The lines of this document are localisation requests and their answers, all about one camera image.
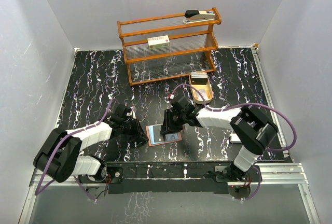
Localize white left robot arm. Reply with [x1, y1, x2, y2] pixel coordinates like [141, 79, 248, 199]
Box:
[33, 104, 148, 183]

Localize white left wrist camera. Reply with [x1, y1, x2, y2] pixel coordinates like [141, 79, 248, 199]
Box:
[128, 106, 136, 119]

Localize wooden three-tier shelf rack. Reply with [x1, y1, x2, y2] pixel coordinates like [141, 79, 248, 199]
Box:
[117, 7, 222, 86]

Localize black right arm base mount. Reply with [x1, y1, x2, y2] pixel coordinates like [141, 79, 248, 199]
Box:
[205, 164, 245, 182]

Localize black VIP credit card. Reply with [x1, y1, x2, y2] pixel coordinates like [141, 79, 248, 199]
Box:
[148, 124, 164, 145]

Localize stack of cards in tray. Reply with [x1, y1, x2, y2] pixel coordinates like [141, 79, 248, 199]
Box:
[190, 72, 209, 85]

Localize pink leather card holder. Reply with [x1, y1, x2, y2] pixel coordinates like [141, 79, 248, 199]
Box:
[146, 124, 182, 147]

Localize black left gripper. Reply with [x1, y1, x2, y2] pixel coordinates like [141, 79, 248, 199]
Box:
[121, 117, 149, 142]

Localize black and white stapler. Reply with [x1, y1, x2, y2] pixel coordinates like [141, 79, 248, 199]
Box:
[183, 10, 216, 24]

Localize white staples box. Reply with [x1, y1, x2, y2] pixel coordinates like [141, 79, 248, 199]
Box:
[147, 35, 170, 49]

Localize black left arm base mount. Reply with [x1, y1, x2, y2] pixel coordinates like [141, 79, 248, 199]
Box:
[105, 166, 123, 186]

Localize small white flat device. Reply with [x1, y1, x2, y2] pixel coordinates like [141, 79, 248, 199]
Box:
[229, 133, 241, 144]

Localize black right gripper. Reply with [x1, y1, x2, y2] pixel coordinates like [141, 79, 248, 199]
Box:
[161, 109, 186, 134]

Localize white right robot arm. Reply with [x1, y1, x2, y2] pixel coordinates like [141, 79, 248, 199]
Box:
[160, 96, 279, 181]

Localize loose cards in tray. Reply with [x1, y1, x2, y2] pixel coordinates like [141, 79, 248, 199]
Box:
[196, 89, 211, 101]

